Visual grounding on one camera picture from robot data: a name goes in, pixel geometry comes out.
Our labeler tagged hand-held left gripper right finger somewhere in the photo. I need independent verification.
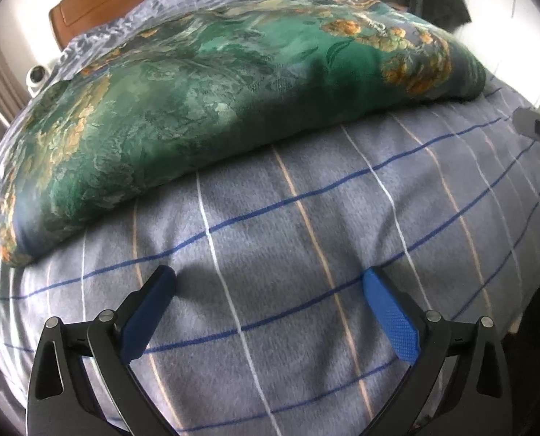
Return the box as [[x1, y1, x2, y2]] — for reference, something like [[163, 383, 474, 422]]
[[362, 267, 512, 436]]

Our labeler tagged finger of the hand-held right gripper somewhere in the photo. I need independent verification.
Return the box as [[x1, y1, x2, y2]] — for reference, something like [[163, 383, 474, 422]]
[[514, 106, 540, 146]]

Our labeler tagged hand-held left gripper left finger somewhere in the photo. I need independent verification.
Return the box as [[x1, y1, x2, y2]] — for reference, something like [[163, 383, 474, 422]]
[[27, 265, 177, 436]]

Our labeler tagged white wardrobe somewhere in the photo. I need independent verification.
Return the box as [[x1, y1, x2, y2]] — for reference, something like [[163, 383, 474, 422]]
[[449, 0, 540, 105]]

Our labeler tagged blue-grey striped bed blanket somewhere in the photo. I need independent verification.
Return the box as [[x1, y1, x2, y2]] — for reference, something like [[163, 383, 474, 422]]
[[0, 0, 540, 436]]

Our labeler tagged wooden headboard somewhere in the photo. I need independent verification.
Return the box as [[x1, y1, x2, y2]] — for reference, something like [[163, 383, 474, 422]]
[[48, 0, 280, 51]]

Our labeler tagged small white security camera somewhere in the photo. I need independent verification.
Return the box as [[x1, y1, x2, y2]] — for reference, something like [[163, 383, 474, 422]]
[[25, 66, 52, 97]]

